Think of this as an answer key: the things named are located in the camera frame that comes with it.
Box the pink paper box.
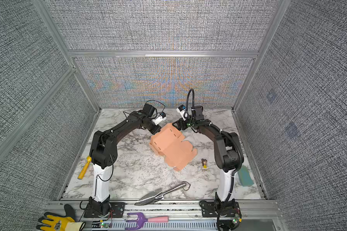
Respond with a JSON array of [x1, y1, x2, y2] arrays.
[[149, 123, 198, 171]]

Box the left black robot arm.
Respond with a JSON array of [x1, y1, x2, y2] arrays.
[[86, 102, 166, 217]]

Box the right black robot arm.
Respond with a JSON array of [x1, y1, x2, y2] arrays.
[[173, 105, 244, 218]]

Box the small brown yellow figurine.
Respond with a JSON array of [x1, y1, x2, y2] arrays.
[[201, 159, 208, 169]]

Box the metal garden trowel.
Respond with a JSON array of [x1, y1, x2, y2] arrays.
[[135, 181, 191, 206]]

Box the teal sponge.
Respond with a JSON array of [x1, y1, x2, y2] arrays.
[[238, 166, 254, 187]]

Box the purple pink hand rake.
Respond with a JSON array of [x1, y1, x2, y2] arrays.
[[125, 212, 169, 231]]

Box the yellow black work glove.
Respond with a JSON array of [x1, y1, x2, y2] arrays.
[[36, 204, 86, 231]]

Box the yellow handled tool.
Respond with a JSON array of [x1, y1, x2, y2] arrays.
[[78, 156, 92, 180]]

